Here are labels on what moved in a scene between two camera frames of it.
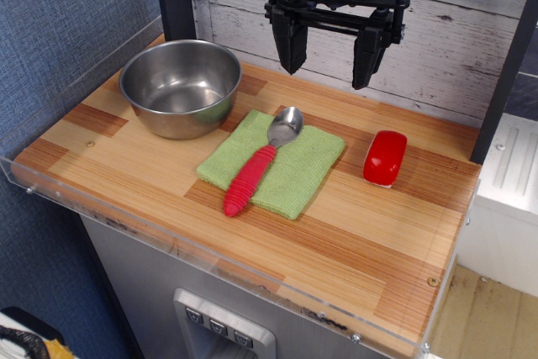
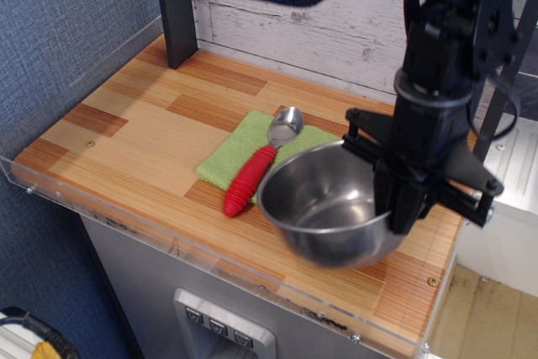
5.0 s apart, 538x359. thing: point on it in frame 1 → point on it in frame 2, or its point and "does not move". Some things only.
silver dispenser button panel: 208,330 does not move
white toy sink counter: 500,236 does not move
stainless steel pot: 181,89 → 322,198
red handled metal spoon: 285,125 does not move
